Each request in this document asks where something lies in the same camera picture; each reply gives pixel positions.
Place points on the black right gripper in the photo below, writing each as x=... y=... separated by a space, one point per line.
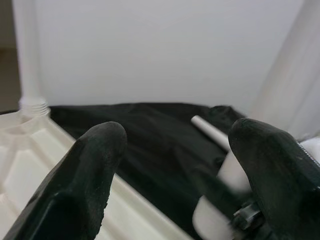
x=247 y=216

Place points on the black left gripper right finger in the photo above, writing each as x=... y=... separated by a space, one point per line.
x=280 y=185

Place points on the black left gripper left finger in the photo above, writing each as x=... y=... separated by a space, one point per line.
x=75 y=190

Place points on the white plastic table top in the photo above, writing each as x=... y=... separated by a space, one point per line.
x=30 y=150

